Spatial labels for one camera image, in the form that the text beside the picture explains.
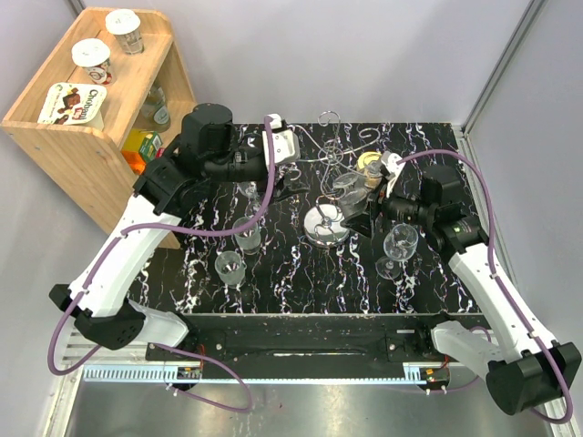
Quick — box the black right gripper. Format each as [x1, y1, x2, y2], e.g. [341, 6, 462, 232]
[341, 176, 435, 240]

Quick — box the patterned glass goblet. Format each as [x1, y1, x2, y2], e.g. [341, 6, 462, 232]
[332, 172, 368, 218]

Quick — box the chrome wine glass rack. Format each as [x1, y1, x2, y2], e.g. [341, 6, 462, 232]
[291, 110, 381, 249]

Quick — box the frosted short goblet front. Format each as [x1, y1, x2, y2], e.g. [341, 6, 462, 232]
[214, 251, 246, 288]

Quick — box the ribbed glass goblet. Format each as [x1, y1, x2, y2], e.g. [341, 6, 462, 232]
[363, 159, 384, 190]

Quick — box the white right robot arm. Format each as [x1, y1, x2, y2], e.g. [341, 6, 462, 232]
[343, 161, 582, 422]

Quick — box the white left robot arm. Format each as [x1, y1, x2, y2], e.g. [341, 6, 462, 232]
[49, 104, 300, 360]

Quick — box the clear smooth wine glass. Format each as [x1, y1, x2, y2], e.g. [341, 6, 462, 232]
[237, 182, 263, 218]

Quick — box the clear wine glass right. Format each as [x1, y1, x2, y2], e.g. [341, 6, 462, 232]
[375, 224, 419, 279]

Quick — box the clear patterned short goblet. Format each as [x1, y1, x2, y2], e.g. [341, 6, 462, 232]
[234, 223, 261, 255]

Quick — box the glass bottle on shelf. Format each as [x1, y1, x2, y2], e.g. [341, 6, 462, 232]
[139, 81, 171, 132]

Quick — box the orange juice carton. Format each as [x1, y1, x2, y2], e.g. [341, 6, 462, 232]
[121, 129, 164, 175]

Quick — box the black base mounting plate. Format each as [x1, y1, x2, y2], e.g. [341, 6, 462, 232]
[144, 311, 470, 381]

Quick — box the wooden shelf unit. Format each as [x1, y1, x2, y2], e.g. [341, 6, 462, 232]
[1, 7, 196, 233]

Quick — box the Chobani yogurt cup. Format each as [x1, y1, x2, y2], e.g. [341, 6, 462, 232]
[37, 82, 107, 130]

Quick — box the clear cup white lid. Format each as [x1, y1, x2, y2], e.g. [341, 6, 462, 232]
[105, 9, 144, 56]

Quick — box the white lidded yogurt cup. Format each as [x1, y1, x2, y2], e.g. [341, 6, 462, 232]
[71, 38, 114, 86]

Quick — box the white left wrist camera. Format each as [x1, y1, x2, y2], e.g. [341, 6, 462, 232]
[269, 114, 301, 166]

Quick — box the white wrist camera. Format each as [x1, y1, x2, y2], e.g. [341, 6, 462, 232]
[269, 114, 301, 166]
[380, 151, 404, 198]

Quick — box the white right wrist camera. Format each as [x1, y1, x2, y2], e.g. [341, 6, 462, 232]
[380, 151, 404, 198]

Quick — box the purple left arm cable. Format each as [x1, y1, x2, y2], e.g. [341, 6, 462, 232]
[47, 116, 279, 413]

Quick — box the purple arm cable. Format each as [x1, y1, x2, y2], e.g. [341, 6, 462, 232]
[398, 148, 575, 424]
[47, 116, 279, 413]

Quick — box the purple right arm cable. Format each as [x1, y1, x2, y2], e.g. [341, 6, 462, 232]
[398, 148, 575, 424]

